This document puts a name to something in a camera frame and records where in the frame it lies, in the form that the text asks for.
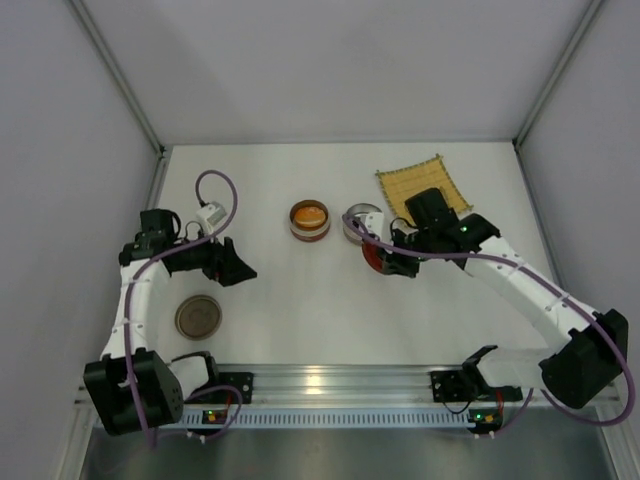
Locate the left aluminium frame post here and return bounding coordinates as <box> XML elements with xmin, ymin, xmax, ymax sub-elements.
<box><xmin>67</xmin><ymin>0</ymin><xmax>169</xmax><ymax>156</ymax></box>

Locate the beige lunch box container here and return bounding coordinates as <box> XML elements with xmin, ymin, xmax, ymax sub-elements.
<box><xmin>342</xmin><ymin>203</ymin><xmax>384</xmax><ymax>246</ymax></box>

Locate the aluminium frame post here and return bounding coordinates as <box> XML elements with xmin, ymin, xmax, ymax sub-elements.
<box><xmin>512</xmin><ymin>0</ymin><xmax>609</xmax><ymax>149</ymax></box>
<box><xmin>67</xmin><ymin>0</ymin><xmax>169</xmax><ymax>156</ymax></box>

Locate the aluminium front rail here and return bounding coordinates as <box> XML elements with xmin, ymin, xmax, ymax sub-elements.
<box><xmin>74</xmin><ymin>363</ymin><xmax>621</xmax><ymax>409</ymax></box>

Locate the orange sesame bun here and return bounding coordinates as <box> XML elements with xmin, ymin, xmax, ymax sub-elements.
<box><xmin>293</xmin><ymin>205</ymin><xmax>327</xmax><ymax>230</ymax></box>

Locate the red lunch box lid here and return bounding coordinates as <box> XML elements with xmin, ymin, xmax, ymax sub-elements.
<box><xmin>361</xmin><ymin>241</ymin><xmax>388</xmax><ymax>275</ymax></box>

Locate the right aluminium frame post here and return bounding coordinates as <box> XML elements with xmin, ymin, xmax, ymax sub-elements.
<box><xmin>512</xmin><ymin>0</ymin><xmax>609</xmax><ymax>149</ymax></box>

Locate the grey slotted cable duct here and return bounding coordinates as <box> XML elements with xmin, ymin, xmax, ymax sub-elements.
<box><xmin>173</xmin><ymin>407</ymin><xmax>502</xmax><ymax>430</ymax></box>

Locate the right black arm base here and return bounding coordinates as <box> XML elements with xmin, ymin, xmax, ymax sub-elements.
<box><xmin>429</xmin><ymin>368</ymin><xmax>497</xmax><ymax>404</ymax></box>

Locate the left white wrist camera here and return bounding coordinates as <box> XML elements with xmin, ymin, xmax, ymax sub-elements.
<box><xmin>195</xmin><ymin>202</ymin><xmax>227</xmax><ymax>235</ymax></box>

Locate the red lunch box container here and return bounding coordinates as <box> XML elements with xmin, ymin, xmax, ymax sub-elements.
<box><xmin>288</xmin><ymin>199</ymin><xmax>331</xmax><ymax>243</ymax></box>

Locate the yellow bamboo mat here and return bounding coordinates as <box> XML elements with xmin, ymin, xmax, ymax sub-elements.
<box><xmin>375</xmin><ymin>154</ymin><xmax>473</xmax><ymax>219</ymax></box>

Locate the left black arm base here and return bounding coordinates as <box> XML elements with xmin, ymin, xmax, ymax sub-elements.
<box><xmin>185</xmin><ymin>371</ymin><xmax>254</xmax><ymax>405</ymax></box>

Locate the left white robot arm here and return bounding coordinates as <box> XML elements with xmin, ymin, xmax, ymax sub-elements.
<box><xmin>83</xmin><ymin>202</ymin><xmax>257</xmax><ymax>436</ymax></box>

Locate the beige lunch box lid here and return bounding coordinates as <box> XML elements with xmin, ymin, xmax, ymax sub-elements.
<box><xmin>174</xmin><ymin>295</ymin><xmax>223</xmax><ymax>341</ymax></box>

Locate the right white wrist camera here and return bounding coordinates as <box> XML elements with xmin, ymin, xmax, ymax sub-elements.
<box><xmin>360</xmin><ymin>211</ymin><xmax>385</xmax><ymax>241</ymax></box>

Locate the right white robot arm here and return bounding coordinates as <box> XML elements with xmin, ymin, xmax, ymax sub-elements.
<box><xmin>365</xmin><ymin>188</ymin><xmax>629</xmax><ymax>409</ymax></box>

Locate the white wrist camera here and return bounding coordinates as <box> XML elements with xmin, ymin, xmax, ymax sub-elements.
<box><xmin>195</xmin><ymin>202</ymin><xmax>227</xmax><ymax>235</ymax></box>
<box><xmin>360</xmin><ymin>211</ymin><xmax>385</xmax><ymax>241</ymax></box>

